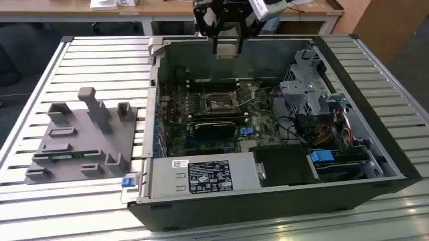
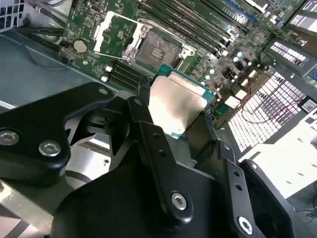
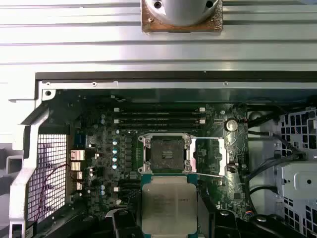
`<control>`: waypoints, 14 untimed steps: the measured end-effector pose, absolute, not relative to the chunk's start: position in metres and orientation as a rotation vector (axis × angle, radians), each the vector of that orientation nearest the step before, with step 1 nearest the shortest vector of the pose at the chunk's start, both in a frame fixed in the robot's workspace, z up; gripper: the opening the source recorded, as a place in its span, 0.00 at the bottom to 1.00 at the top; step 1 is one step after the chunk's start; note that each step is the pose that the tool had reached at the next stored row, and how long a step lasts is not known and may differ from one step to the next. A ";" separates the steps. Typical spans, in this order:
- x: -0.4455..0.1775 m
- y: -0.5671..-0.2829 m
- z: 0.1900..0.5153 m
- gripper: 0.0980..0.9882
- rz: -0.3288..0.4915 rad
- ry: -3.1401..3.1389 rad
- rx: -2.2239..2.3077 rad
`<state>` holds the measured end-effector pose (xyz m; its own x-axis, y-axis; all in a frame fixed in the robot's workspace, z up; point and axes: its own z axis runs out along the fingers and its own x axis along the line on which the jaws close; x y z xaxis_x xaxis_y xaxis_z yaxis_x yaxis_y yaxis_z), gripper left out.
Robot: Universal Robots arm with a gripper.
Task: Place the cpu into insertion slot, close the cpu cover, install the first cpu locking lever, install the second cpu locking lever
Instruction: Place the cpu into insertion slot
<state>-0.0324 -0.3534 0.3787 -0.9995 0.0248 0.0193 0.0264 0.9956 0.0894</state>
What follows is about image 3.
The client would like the silver perforated disk bay cage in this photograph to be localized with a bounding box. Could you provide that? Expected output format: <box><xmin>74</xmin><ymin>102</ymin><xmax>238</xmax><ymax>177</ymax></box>
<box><xmin>272</xmin><ymin>106</ymin><xmax>317</xmax><ymax>238</ymax></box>

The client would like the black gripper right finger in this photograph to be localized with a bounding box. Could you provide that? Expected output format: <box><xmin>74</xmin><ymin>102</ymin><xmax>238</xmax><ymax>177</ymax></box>
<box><xmin>197</xmin><ymin>193</ymin><xmax>307</xmax><ymax>238</ymax></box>

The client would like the metal socket cover frame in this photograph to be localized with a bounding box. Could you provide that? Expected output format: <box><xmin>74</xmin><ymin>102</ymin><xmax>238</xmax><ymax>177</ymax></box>
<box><xmin>190</xmin><ymin>136</ymin><xmax>231</xmax><ymax>178</ymax></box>

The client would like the silver topped CPU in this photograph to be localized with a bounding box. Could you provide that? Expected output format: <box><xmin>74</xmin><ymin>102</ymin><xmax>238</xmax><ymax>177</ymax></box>
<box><xmin>140</xmin><ymin>173</ymin><xmax>199</xmax><ymax>237</ymax></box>

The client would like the square brown base plate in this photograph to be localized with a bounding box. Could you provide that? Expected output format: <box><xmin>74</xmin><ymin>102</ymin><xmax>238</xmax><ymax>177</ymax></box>
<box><xmin>141</xmin><ymin>0</ymin><xmax>224</xmax><ymax>33</ymax></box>

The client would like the grey black cable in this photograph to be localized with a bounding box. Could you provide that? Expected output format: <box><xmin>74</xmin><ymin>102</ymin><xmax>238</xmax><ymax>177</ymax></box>
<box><xmin>249</xmin><ymin>128</ymin><xmax>307</xmax><ymax>159</ymax></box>

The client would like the thin red wire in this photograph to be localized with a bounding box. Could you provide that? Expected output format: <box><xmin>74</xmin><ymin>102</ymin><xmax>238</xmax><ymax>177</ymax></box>
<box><xmin>41</xmin><ymin>162</ymin><xmax>75</xmax><ymax>220</ymax></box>

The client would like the black open PC case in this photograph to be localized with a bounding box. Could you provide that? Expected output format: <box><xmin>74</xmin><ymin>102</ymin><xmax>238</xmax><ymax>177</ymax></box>
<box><xmin>8</xmin><ymin>71</ymin><xmax>317</xmax><ymax>238</ymax></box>

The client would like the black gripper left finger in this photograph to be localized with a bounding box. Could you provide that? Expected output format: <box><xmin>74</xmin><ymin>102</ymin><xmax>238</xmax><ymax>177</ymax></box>
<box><xmin>37</xmin><ymin>207</ymin><xmax>144</xmax><ymax>238</ymax></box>

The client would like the thick black cable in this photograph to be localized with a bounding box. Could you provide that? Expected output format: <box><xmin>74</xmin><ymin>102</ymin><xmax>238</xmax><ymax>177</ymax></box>
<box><xmin>248</xmin><ymin>157</ymin><xmax>307</xmax><ymax>180</ymax></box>
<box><xmin>247</xmin><ymin>105</ymin><xmax>282</xmax><ymax>128</ymax></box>
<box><xmin>248</xmin><ymin>185</ymin><xmax>278</xmax><ymax>217</ymax></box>

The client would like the RAM slot with white clips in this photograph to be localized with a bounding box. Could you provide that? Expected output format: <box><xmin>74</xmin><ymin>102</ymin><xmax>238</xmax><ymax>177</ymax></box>
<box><xmin>113</xmin><ymin>198</ymin><xmax>142</xmax><ymax>206</ymax></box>
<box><xmin>113</xmin><ymin>119</ymin><xmax>207</xmax><ymax>124</ymax></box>
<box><xmin>113</xmin><ymin>107</ymin><xmax>207</xmax><ymax>112</ymax></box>
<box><xmin>113</xmin><ymin>185</ymin><xmax>142</xmax><ymax>193</ymax></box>

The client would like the RAM slot with black clips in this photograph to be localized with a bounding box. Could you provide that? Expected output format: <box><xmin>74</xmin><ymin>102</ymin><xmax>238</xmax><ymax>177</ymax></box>
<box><xmin>114</xmin><ymin>112</ymin><xmax>206</xmax><ymax>118</ymax></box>
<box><xmin>118</xmin><ymin>192</ymin><xmax>142</xmax><ymax>199</ymax></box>
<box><xmin>116</xmin><ymin>124</ymin><xmax>199</xmax><ymax>131</ymax></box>
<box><xmin>118</xmin><ymin>178</ymin><xmax>142</xmax><ymax>185</ymax></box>

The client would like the CPU socket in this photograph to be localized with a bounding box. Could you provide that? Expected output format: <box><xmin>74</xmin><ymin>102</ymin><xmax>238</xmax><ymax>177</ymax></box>
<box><xmin>138</xmin><ymin>132</ymin><xmax>198</xmax><ymax>174</ymax></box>

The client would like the green motherboard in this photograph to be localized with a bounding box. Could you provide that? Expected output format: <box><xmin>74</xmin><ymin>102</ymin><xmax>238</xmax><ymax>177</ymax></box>
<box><xmin>71</xmin><ymin>99</ymin><xmax>250</xmax><ymax>224</ymax></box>

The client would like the round silver coin battery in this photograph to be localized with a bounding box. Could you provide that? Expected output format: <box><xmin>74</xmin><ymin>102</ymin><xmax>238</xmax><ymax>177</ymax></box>
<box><xmin>224</xmin><ymin>118</ymin><xmax>239</xmax><ymax>132</ymax></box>

